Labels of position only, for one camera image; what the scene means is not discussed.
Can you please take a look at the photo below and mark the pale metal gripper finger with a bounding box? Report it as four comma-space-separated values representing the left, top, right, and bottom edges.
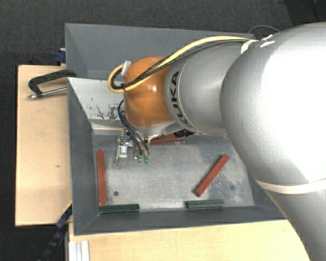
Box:
113, 144, 123, 170
118, 145, 130, 169

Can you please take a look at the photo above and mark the red-brown flat block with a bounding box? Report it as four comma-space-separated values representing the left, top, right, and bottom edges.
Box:
149, 133, 186, 145
96, 149, 108, 207
193, 153, 230, 197

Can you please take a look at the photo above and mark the grey metal bin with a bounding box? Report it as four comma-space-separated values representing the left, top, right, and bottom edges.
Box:
64, 22, 287, 236

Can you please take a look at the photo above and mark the dark green flat block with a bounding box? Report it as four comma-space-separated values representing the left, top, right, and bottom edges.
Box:
98, 203, 140, 215
185, 198, 225, 210

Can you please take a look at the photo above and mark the pale flat board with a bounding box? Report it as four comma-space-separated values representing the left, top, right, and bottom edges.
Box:
15, 64, 73, 227

